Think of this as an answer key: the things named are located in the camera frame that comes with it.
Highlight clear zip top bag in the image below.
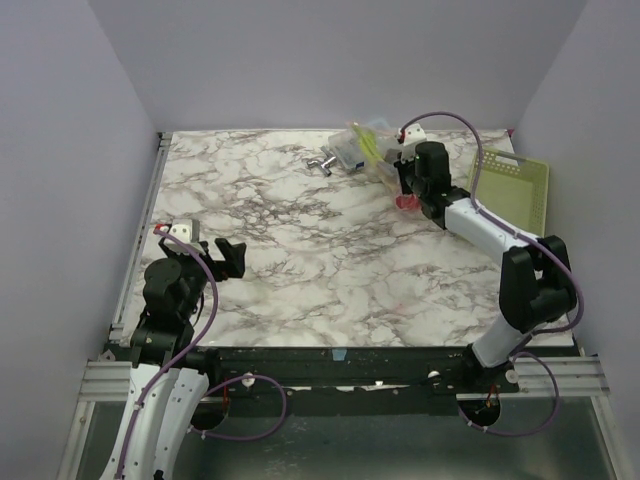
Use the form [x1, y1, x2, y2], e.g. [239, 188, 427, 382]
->
[348, 118, 420, 212]

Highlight green plastic basket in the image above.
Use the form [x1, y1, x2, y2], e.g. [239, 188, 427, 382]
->
[476, 147, 550, 237]

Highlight green fake lettuce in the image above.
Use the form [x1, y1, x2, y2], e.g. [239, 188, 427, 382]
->
[349, 122, 396, 170]

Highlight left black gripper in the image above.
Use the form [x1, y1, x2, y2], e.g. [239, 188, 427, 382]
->
[162, 237, 246, 318]

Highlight blue tape piece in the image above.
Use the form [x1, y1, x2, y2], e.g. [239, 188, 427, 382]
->
[331, 348, 347, 361]

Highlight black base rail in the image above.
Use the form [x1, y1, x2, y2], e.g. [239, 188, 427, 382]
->
[102, 342, 586, 419]

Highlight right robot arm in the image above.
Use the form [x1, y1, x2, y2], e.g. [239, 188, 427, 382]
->
[393, 141, 578, 392]

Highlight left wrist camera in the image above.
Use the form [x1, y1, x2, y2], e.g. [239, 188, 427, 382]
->
[160, 219, 203, 253]

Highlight chrome metal faucet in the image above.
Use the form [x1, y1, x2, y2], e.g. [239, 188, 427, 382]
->
[305, 146, 337, 177]

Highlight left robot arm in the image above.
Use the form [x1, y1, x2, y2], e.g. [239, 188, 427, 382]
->
[102, 238, 247, 479]

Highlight aluminium frame rail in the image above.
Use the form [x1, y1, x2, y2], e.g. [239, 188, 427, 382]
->
[78, 132, 172, 403]

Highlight clear plastic screw box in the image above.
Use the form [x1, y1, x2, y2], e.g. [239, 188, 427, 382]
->
[327, 130, 367, 172]

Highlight red fake tomato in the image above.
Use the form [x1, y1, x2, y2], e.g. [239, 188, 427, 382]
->
[395, 195, 421, 211]

